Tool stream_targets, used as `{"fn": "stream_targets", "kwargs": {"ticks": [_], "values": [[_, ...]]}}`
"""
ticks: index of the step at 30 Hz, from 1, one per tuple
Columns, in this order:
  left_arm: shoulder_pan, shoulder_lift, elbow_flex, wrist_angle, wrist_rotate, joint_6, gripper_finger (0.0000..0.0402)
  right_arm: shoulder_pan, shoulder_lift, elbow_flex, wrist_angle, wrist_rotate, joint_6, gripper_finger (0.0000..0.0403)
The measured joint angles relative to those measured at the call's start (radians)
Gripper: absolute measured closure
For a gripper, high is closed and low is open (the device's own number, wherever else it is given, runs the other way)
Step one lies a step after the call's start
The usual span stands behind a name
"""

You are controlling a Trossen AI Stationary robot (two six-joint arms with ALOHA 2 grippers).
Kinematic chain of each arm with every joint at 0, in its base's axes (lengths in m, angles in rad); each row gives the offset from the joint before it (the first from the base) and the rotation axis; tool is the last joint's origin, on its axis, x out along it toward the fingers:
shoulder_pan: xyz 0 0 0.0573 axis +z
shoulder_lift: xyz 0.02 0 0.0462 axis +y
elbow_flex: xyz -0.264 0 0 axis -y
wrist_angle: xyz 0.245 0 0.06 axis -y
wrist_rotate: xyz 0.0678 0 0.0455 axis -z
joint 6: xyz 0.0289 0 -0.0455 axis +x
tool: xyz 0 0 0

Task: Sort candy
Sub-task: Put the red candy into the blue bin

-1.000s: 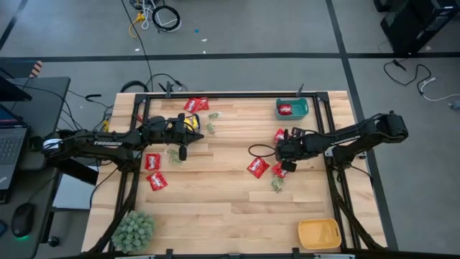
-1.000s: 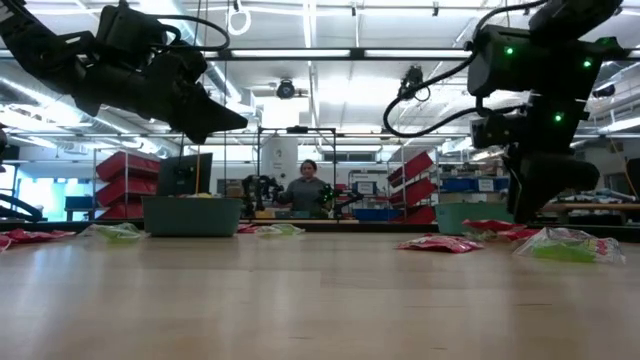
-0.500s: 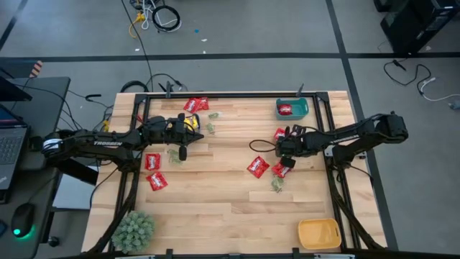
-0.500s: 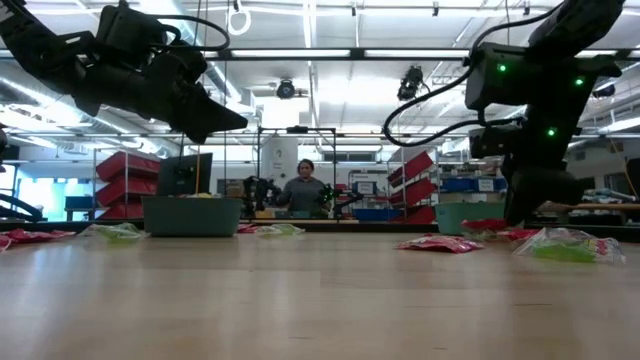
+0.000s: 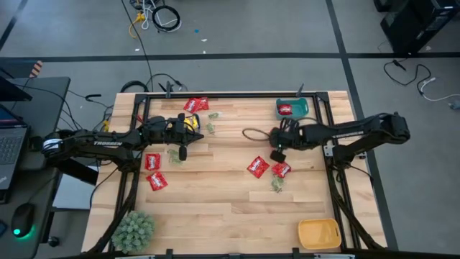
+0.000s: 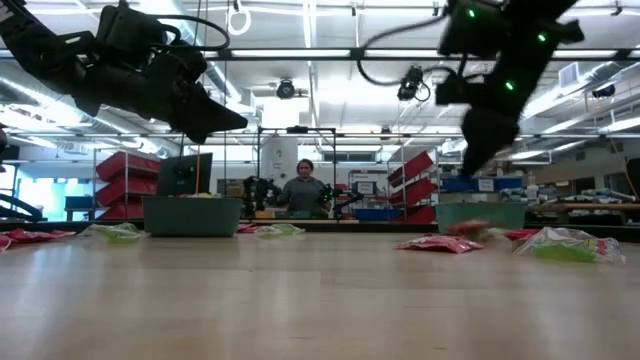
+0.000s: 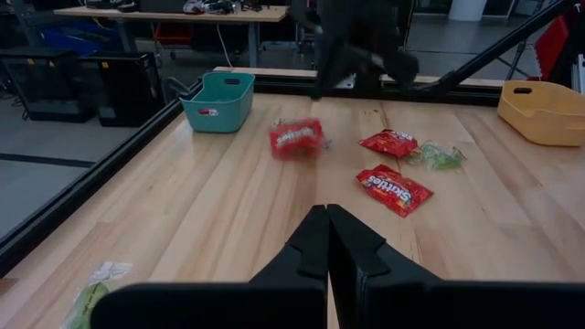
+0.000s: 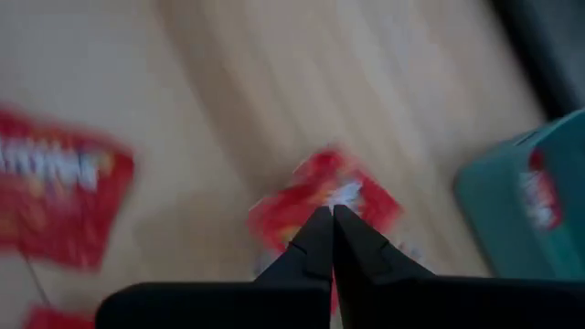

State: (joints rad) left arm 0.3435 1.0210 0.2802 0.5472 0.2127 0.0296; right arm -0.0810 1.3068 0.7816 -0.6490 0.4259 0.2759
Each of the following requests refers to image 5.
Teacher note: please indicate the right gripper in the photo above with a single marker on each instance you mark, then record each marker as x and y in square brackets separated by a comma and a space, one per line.
[291, 135]

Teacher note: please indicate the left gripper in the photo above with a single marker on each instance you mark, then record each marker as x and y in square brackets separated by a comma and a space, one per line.
[165, 131]

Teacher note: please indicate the yellow Sour Patch packet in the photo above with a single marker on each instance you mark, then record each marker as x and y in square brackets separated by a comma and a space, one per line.
[193, 123]

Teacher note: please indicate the red Skittles packet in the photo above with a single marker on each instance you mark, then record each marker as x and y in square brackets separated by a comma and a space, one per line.
[157, 181]
[258, 166]
[152, 162]
[285, 109]
[204, 103]
[281, 169]
[191, 105]

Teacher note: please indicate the teal plastic bin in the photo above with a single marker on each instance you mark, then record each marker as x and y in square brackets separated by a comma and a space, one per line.
[302, 108]

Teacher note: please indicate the yellow plastic bin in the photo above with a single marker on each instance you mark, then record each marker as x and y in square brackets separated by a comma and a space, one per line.
[319, 234]

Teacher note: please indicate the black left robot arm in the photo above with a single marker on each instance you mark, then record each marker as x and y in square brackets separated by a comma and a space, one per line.
[108, 143]

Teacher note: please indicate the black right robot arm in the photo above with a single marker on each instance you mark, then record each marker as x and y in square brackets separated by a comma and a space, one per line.
[345, 134]

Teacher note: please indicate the green artificial plant ball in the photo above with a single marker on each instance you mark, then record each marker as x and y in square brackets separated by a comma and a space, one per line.
[133, 232]

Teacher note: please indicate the black desk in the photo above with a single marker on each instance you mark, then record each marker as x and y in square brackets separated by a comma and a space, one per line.
[46, 108]

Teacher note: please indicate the small black desk device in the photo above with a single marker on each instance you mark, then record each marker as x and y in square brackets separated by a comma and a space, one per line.
[35, 143]

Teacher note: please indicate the black computer tower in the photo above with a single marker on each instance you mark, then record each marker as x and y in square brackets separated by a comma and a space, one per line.
[413, 25]

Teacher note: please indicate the orange black striped marker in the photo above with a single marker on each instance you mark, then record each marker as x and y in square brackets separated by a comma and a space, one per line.
[36, 69]

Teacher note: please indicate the black caster wheel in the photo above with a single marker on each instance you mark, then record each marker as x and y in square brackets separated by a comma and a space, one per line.
[54, 241]

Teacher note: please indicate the black laptop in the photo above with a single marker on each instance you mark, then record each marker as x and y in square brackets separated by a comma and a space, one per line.
[10, 147]

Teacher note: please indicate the black computer mouse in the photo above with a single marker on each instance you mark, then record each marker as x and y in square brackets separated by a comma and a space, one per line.
[22, 217]

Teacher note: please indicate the black aluminium table frame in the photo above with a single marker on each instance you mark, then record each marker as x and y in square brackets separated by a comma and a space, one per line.
[210, 95]

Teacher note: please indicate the black frame bracket post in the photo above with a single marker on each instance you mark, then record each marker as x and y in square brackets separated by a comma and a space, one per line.
[168, 90]
[300, 90]

